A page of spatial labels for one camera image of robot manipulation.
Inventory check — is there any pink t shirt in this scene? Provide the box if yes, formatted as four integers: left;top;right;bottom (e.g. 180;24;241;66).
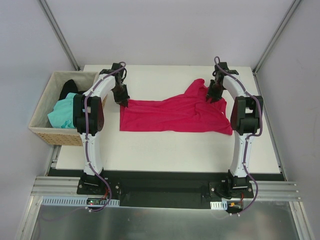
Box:
119;78;233;136

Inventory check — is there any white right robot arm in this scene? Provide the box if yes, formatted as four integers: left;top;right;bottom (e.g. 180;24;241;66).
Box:
206;56;263;178

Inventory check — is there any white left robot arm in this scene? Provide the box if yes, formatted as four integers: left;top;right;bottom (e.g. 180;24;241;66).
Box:
72;61;130;176

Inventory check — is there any black t shirt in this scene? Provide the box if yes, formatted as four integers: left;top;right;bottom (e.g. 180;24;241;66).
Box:
58;79;85;101

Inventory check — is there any teal t shirt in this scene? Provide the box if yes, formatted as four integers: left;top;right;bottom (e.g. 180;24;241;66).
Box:
47;92;76;129

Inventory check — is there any wicker laundry basket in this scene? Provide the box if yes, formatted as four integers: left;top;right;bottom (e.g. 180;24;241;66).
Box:
28;71;99;146

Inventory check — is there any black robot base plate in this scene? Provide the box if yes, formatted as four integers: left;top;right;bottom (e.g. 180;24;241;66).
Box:
76;170;254;210

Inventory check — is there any right white cable duct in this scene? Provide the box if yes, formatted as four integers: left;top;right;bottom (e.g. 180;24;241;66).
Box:
210;200;228;211

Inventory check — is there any white cable duct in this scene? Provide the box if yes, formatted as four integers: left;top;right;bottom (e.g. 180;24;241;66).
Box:
41;196;120;208
210;200;228;211

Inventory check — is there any right aluminium frame post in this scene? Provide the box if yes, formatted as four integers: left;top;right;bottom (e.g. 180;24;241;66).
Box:
252;0;303;76

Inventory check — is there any aluminium frame post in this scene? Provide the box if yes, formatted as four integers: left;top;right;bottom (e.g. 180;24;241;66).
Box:
252;0;303;76
37;0;81;71

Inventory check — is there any left aluminium frame post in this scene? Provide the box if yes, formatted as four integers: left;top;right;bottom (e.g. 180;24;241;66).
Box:
37;0;81;71

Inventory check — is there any left white cable duct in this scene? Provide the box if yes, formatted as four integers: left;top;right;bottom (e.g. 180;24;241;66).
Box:
41;196;120;208

